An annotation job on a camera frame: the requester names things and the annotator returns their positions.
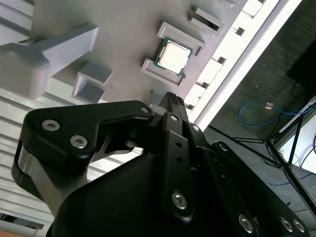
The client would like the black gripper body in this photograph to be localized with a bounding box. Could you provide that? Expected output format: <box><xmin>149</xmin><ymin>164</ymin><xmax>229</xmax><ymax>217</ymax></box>
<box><xmin>48</xmin><ymin>153</ymin><xmax>237</xmax><ymax>237</ymax></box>

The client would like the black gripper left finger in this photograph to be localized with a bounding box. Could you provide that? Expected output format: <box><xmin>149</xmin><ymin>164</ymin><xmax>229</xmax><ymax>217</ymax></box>
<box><xmin>11</xmin><ymin>91</ymin><xmax>196</xmax><ymax>216</ymax></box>

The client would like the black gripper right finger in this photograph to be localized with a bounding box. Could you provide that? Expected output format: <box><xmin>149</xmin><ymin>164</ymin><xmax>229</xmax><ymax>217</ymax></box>
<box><xmin>172</xmin><ymin>93</ymin><xmax>312</xmax><ymax>237</ymax></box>

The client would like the CPU with silver top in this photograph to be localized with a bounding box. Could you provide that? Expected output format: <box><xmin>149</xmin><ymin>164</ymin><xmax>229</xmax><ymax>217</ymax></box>
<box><xmin>153</xmin><ymin>37</ymin><xmax>195</xmax><ymax>75</ymax></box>

